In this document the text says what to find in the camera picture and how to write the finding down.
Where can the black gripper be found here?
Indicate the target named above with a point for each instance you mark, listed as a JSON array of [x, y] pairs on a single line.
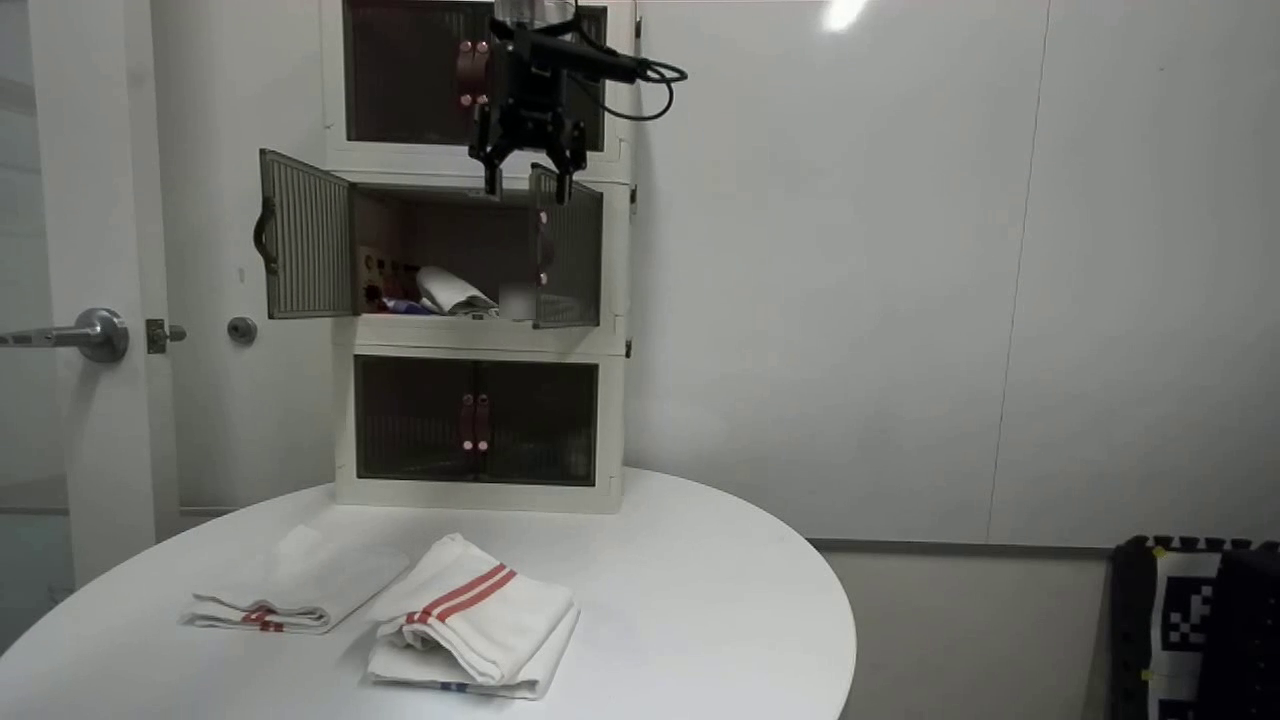
[[526, 107]]

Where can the metal door latch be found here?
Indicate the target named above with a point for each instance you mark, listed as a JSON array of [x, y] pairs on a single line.
[[162, 335]]

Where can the white room door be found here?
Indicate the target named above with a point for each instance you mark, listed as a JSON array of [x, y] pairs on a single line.
[[115, 203]]

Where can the white blue packet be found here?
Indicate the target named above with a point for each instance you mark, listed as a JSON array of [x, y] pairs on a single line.
[[519, 307]]

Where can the white plastic stacked cabinet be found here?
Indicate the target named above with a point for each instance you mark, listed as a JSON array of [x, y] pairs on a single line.
[[482, 343]]

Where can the towel inside cabinet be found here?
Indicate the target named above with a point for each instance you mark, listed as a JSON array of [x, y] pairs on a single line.
[[455, 291]]

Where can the round metal knob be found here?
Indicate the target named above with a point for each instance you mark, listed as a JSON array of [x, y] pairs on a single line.
[[243, 330]]

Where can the folded white towel red mark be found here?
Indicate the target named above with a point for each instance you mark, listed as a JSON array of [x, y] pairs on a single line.
[[304, 583]]

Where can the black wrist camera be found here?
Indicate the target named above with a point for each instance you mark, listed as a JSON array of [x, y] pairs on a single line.
[[603, 58]]

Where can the folded white towel red stripes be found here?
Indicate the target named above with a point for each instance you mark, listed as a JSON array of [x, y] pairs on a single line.
[[482, 621]]

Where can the brown box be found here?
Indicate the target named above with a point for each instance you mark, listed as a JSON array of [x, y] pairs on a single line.
[[386, 255]]

